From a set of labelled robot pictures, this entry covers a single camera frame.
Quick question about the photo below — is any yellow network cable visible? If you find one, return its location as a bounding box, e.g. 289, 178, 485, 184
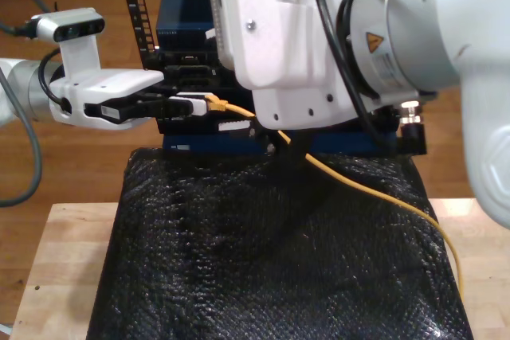
203, 92, 467, 301

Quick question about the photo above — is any black rack server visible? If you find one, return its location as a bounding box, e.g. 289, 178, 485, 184
143, 48, 256, 98

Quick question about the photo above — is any blue flat base box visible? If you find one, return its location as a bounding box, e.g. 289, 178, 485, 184
162, 132, 402, 156

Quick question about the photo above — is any black bubble mat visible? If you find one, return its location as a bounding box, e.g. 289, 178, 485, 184
85, 147, 475, 340

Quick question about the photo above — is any looped black cable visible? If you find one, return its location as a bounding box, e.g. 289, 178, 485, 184
37, 47, 69, 112

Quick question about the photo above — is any grey cable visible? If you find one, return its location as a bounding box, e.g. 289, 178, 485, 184
0, 0, 55, 209

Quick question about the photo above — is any black elbow-plug cable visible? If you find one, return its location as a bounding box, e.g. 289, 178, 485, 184
310, 0, 427, 158

